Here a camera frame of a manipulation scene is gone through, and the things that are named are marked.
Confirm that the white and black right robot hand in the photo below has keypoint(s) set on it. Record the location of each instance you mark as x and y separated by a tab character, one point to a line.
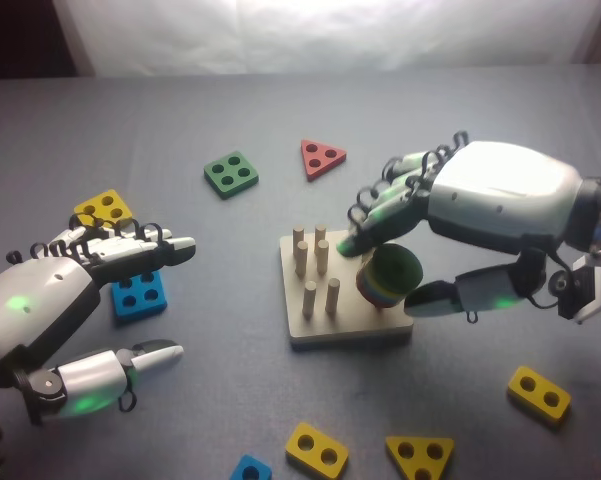
500	195

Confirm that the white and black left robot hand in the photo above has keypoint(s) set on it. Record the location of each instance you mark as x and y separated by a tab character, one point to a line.
35	300

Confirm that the stack of coloured round discs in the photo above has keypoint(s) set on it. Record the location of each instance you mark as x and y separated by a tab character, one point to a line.
392	280

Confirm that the blue square four-hole block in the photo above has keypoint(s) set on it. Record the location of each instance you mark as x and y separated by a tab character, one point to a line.
140	302

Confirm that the yellow square four-hole block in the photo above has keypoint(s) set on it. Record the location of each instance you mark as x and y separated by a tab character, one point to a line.
102	205

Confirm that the red triangular three-hole block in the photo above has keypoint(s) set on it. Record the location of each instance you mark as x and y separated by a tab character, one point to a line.
320	157

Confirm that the yellow rectangular two-hole block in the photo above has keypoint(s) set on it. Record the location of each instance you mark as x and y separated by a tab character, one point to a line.
316	452
540	395

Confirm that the wooden peg board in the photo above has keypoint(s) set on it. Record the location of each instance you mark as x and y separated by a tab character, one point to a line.
330	330

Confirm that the green square four-hole block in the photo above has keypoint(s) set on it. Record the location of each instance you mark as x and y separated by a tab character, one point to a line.
230	175

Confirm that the blue block with hole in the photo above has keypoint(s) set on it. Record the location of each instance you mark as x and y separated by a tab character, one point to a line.
250	470

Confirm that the yellow triangular three-hole block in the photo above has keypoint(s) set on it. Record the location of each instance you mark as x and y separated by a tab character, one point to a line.
420	457

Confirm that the white backdrop sheet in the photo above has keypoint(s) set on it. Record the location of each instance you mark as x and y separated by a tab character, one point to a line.
330	35

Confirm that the grey table cloth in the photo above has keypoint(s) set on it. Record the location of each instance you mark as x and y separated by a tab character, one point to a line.
230	110

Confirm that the wrist camera on white bracket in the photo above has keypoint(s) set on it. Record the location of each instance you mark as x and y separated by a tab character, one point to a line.
587	290

